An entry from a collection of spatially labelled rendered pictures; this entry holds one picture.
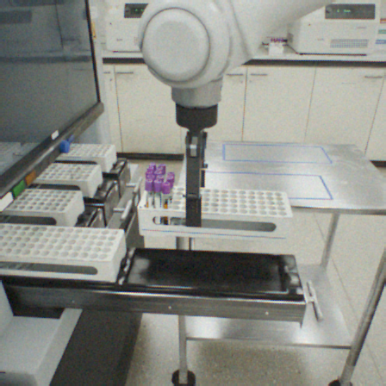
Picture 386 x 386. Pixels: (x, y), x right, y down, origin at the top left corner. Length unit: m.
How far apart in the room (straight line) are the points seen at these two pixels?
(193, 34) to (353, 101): 2.75
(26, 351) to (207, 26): 0.60
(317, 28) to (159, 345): 2.33
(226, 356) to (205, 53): 1.35
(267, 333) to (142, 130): 2.16
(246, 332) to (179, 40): 1.08
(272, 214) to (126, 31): 2.39
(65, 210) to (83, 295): 0.21
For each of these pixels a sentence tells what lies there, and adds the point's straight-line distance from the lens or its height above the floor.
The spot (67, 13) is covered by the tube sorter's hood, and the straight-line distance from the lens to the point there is 0.98.
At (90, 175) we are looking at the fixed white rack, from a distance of 0.97.
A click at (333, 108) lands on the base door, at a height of 0.51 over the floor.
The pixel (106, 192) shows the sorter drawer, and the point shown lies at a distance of 0.98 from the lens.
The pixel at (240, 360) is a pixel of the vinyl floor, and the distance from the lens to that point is 1.58.
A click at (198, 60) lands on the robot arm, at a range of 0.38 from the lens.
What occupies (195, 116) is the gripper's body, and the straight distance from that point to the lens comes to 0.61.
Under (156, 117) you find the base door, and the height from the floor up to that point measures 0.40.
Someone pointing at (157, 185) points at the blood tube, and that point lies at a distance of 0.67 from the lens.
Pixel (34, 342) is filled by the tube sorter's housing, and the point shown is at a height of 0.73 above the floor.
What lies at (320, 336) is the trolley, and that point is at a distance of 1.35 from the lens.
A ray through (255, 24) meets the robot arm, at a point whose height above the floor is 1.25.
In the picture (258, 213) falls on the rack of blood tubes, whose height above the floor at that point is 0.92.
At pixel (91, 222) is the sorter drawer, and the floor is 0.80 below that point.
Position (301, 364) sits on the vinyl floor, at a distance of 1.62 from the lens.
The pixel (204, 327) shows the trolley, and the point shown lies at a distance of 1.30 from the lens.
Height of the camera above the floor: 1.28
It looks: 30 degrees down
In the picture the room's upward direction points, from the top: straight up
